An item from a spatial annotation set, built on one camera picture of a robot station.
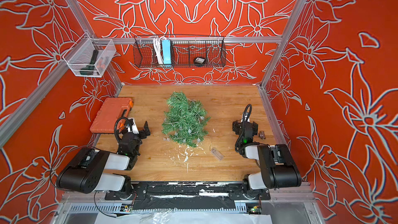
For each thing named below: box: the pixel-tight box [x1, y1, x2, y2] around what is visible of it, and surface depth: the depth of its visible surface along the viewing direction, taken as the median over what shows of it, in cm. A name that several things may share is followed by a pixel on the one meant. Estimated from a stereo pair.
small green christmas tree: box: [161, 91, 211, 148], surface depth 70 cm
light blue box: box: [162, 39, 172, 65], surface depth 91 cm
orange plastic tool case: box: [89, 97, 134, 134], surface depth 100 cm
